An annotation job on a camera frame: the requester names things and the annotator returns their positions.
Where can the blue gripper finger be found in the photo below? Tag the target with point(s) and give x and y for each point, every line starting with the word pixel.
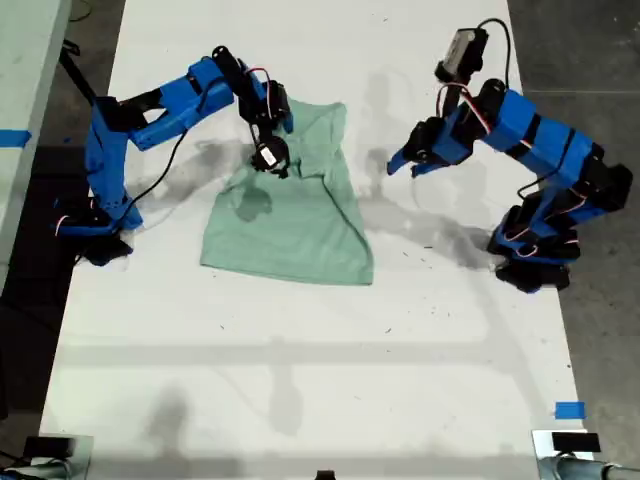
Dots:
pixel 424 167
pixel 400 159

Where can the small black block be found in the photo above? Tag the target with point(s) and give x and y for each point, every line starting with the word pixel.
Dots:
pixel 325 475

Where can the pale grey side table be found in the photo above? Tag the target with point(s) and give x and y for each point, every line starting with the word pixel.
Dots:
pixel 25 65

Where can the grey metal tube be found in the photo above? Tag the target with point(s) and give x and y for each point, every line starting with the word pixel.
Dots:
pixel 580 470

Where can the small black box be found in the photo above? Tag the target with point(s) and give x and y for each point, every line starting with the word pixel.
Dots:
pixel 575 441
pixel 47 446

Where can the long blue tape strip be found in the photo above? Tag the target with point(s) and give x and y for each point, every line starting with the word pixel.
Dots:
pixel 15 137

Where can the short blue tape strip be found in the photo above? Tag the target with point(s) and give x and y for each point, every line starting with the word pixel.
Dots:
pixel 570 410

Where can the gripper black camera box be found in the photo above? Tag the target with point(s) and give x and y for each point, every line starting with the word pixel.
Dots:
pixel 460 50
pixel 267 156

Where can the shiny metal plate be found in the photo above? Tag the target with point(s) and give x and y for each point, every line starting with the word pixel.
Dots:
pixel 82 465
pixel 542 445

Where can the black stand leg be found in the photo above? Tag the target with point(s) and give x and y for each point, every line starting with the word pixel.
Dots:
pixel 77 75

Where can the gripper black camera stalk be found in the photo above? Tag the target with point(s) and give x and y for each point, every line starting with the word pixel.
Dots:
pixel 255 134
pixel 456 97

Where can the pale green T-shirt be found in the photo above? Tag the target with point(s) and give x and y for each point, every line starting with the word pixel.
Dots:
pixel 290 235

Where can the blue and black arm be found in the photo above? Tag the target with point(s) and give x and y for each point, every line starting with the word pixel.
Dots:
pixel 540 140
pixel 165 115

